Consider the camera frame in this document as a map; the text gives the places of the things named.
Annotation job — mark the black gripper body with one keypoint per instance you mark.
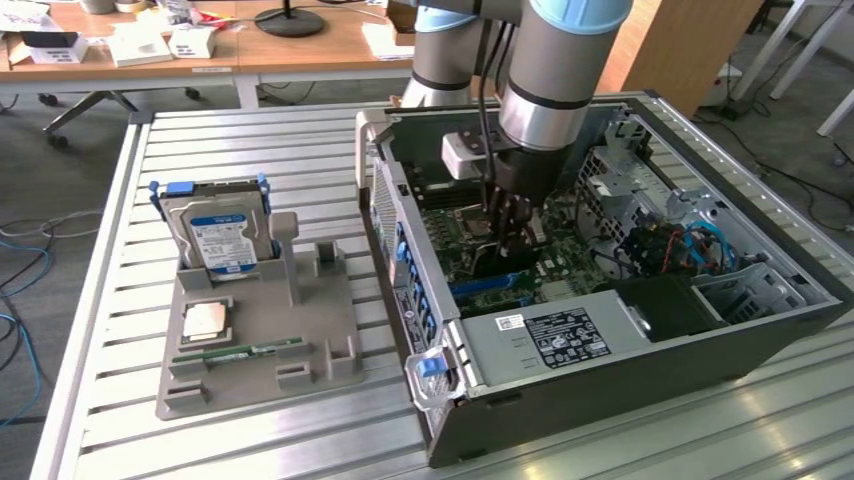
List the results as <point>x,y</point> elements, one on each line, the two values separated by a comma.
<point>528,170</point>

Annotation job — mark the graphics card with metal bracket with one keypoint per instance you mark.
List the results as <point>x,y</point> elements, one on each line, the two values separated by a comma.
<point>484,262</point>

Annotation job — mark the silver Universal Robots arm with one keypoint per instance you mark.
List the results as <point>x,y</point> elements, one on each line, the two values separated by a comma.
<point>554,60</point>

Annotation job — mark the CPU socket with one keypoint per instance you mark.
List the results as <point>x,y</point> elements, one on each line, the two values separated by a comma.
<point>468,225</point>

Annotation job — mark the green motherboard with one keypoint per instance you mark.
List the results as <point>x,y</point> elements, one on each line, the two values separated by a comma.
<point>568,255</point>

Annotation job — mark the long expansion slot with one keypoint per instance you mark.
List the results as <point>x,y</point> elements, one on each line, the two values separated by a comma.
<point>484,286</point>

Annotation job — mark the grey power supply unit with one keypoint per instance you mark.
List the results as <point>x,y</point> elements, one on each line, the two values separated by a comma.
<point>494,355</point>

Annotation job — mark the blue case latch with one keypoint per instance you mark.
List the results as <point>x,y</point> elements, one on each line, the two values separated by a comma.
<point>429,370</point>

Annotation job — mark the white paper stack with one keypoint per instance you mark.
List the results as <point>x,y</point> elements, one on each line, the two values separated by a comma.
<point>384,42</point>

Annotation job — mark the white floor device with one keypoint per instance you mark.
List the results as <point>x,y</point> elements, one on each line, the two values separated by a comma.
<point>729,85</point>

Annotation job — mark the black open PC case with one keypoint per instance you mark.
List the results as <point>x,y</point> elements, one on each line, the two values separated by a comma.
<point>601,400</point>

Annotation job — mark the metal disk bay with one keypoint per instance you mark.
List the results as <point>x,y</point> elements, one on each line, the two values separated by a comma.
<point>755,295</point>

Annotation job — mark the wooden desk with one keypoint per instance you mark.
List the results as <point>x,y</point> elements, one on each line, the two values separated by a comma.
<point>301,50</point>

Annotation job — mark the grey plastic parts rack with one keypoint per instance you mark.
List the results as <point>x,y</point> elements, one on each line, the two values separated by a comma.
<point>268,325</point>

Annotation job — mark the hard disk in blue caddy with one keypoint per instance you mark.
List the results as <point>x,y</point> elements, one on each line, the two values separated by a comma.
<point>214,240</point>

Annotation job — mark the black round lamp base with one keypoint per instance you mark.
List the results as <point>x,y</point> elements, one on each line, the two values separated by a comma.
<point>290,25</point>

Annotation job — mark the white table leg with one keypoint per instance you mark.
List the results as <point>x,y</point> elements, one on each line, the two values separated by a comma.
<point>837,115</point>

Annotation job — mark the green bare RAM stick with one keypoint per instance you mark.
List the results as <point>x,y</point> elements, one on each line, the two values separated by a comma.
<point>234,352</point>

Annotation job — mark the silver CPU chip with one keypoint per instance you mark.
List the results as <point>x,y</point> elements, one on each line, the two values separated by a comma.
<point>203,322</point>

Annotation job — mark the white box with labels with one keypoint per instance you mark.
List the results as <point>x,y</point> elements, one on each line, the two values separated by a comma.
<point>190,45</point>

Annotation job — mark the white open box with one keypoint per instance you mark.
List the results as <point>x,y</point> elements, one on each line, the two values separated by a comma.
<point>137,52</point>

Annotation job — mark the black office chair base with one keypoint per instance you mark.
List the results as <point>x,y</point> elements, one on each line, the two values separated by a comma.
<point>87,105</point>

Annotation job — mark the grey cup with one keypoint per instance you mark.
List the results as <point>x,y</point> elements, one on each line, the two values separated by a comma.
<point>99,6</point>

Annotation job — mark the white box with black lid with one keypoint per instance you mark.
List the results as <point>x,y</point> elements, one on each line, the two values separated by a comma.
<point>57,52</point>

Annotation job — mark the white printed paper sheet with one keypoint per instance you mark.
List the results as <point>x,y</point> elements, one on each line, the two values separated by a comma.
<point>23,20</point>

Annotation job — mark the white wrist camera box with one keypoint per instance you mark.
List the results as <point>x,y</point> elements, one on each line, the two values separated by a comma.
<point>461,155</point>

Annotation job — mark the white table frame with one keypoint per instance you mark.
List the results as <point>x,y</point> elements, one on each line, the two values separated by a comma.
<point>768,50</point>

